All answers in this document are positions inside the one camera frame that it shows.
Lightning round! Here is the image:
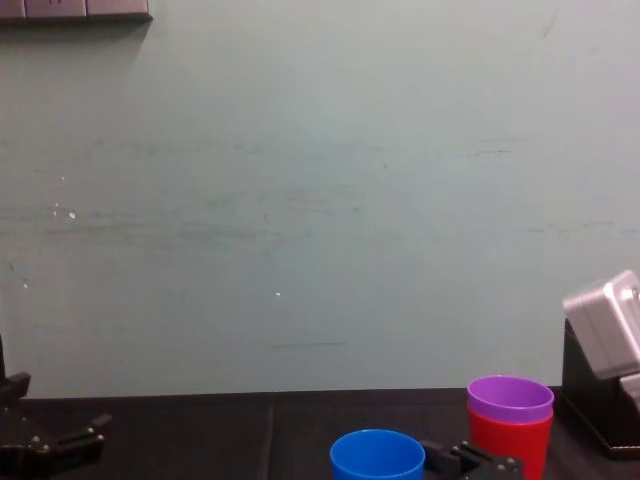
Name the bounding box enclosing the purple plastic cup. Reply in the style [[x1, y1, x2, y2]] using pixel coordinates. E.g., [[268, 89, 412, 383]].
[[467, 375, 555, 425]]

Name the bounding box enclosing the red plastic cup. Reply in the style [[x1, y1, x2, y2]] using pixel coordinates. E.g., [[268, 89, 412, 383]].
[[468, 403, 554, 480]]

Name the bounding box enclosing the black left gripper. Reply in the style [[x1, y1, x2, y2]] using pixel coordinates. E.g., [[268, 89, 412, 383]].
[[0, 372, 112, 480]]

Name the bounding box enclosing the blue plastic cup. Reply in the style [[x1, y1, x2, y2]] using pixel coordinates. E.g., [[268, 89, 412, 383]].
[[329, 428, 426, 480]]

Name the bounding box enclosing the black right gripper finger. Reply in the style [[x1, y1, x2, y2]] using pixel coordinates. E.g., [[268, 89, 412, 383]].
[[418, 439, 526, 480]]

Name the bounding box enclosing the black rack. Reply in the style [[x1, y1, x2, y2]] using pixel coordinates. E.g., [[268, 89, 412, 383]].
[[554, 317, 640, 461]]

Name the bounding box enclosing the black table cloth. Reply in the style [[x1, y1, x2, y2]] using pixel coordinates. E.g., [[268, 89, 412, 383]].
[[0, 387, 640, 480]]

